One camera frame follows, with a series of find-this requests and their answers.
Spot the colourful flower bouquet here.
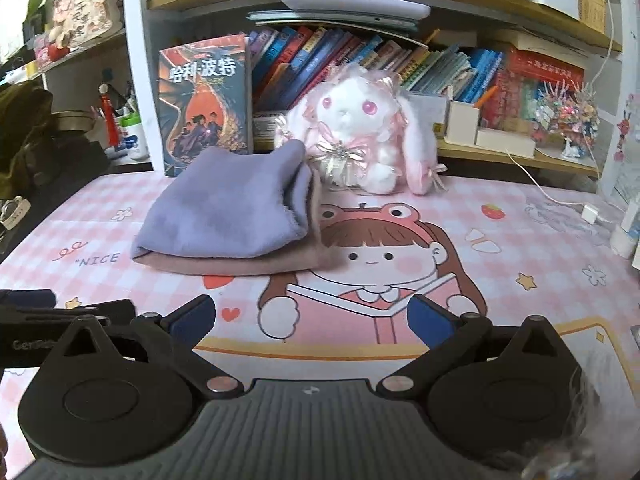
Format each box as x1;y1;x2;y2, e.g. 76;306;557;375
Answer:
532;82;600;161

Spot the olive green jacket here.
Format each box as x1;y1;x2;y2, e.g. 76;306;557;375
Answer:
0;82;108;201

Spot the white jar green lid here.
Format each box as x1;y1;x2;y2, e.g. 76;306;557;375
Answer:
120;112;147;161

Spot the white wristwatch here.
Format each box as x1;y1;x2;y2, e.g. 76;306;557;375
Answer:
0;195;31;231

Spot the wooden bookshelf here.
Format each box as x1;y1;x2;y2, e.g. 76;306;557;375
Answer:
0;0;626;181

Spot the red tassel ornament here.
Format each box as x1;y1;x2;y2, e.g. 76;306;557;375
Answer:
100;82;121;151

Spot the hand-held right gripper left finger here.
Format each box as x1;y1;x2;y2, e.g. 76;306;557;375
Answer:
60;294;246;397

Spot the grey fuzzy cloth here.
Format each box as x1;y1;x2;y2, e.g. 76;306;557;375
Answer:
520;355;640;480

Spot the white open box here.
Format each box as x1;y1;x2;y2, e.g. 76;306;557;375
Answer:
445;99;483;143

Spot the decorative plaque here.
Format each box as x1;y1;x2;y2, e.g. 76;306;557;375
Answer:
45;0;118;48

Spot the white charging cable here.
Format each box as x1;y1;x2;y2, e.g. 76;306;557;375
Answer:
505;147;626;226

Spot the red figure wall sticker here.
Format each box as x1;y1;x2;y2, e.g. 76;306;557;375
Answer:
615;92;638;163

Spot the black bag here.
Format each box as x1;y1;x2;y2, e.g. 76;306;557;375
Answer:
50;140;113;196

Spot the dragon cover book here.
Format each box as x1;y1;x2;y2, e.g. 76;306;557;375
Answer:
159;35;253;178

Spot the red boxed book set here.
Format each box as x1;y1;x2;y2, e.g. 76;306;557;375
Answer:
482;47;586;131

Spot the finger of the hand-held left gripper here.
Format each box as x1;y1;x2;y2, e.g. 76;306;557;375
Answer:
0;299;137;333
0;288;55;309

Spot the grey flat tablet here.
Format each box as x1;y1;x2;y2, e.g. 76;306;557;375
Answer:
248;9;418;31

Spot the white pink plush bunny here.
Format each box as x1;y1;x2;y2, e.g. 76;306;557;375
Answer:
275;66;448;196

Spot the pen holder with pens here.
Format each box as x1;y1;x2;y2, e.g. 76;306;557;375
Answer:
90;85;138;121

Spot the white tablet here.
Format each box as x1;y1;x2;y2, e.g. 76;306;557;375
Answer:
278;0;432;23

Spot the small white bottle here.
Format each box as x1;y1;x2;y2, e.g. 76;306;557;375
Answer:
610;210;640;258

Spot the flat white box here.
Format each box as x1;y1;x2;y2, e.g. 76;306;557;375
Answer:
475;127;537;157

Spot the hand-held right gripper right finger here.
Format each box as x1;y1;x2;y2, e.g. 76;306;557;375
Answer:
375;294;568;396

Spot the white printed carton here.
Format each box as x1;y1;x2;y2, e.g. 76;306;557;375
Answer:
402;91;449;140

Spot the row of colourful books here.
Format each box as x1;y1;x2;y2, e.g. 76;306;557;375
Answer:
247;25;506;111

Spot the purple and pink sweater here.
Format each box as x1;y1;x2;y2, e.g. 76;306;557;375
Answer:
131;139;346;277

